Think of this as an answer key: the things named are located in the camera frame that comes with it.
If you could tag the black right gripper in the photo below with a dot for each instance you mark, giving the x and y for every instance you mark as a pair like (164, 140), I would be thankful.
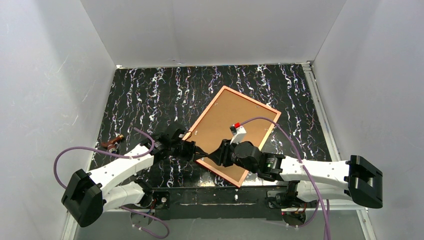
(222, 154)

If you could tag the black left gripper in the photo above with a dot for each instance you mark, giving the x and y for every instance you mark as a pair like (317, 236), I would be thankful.
(191, 149)

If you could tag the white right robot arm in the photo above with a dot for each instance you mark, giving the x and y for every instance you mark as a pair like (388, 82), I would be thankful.
(356, 179)

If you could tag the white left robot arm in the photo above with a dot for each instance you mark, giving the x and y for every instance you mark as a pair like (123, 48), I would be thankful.
(112, 179)

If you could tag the brown copper pipe fitting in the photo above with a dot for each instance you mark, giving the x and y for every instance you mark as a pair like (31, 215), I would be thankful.
(112, 145)

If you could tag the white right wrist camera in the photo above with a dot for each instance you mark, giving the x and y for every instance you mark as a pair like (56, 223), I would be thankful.
(238, 132)

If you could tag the aluminium right side rail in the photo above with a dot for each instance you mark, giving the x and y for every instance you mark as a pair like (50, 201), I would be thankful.
(323, 119)

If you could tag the aluminium rail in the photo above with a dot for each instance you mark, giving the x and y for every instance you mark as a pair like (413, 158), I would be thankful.
(88, 203)
(323, 119)

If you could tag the aluminium front rail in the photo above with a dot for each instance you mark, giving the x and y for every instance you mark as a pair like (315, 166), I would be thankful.
(88, 203)

